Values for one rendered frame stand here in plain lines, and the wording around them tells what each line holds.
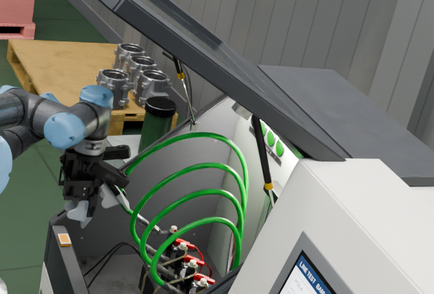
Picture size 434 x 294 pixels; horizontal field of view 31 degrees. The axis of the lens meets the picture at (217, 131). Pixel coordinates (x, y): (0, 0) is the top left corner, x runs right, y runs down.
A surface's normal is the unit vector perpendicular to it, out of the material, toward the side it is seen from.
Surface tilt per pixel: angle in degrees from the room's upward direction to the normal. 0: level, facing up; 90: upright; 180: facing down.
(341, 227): 76
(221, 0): 90
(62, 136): 90
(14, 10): 90
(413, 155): 0
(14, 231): 0
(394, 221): 0
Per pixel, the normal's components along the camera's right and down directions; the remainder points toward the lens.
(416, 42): -0.86, 0.04
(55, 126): -0.36, 0.32
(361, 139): 0.21, -0.89
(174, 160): 0.36, 0.45
